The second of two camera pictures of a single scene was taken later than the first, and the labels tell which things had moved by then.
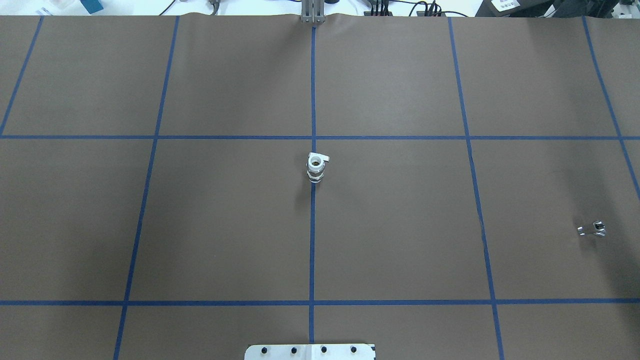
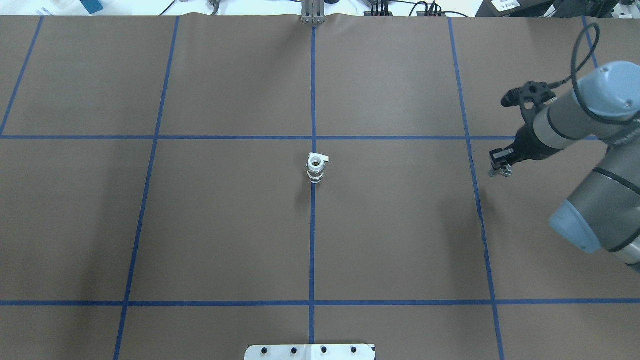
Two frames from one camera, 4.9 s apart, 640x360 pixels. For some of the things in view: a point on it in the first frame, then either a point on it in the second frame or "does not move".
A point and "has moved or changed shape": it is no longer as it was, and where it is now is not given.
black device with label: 520,8 does not move
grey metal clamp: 312,12 does not move
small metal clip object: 598,225 has moved or changed shape
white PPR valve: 315,166 does not move
